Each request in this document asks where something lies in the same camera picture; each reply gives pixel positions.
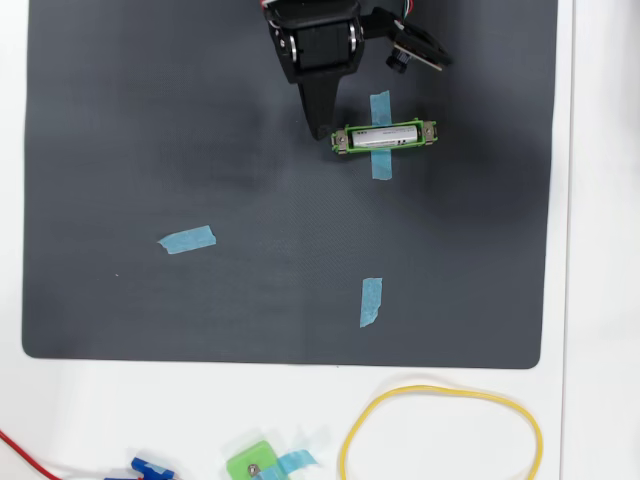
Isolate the white AA battery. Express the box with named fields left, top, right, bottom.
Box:
left=351, top=127, right=419, bottom=150

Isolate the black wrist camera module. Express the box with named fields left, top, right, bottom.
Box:
left=364, top=7, right=454, bottom=76

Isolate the green block with screw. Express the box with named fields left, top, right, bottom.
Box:
left=225, top=439, right=280, bottom=480

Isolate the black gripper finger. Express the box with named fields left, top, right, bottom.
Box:
left=289, top=69, right=359, bottom=143

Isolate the red wire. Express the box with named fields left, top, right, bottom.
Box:
left=0, top=429, right=61, bottom=480

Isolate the blue tape on green block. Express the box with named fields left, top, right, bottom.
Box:
left=277, top=448, right=320, bottom=476

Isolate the blue tape strip torn end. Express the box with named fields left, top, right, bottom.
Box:
left=157, top=224, right=217, bottom=256

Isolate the green battery holder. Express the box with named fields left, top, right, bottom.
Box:
left=329, top=117, right=440, bottom=157

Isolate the long blue tape strip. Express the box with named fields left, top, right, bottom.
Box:
left=369, top=90, right=394, bottom=181

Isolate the blue connector clip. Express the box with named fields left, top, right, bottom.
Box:
left=104, top=456, right=176, bottom=480

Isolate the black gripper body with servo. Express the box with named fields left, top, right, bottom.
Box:
left=262, top=0, right=366, bottom=84

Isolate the yellow rubber band loop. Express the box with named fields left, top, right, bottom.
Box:
left=338, top=383, right=545, bottom=480

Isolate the dark grey textured mat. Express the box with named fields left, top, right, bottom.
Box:
left=20, top=0, right=559, bottom=370

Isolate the blue tape strip angled end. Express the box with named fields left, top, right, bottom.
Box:
left=358, top=277, right=384, bottom=330

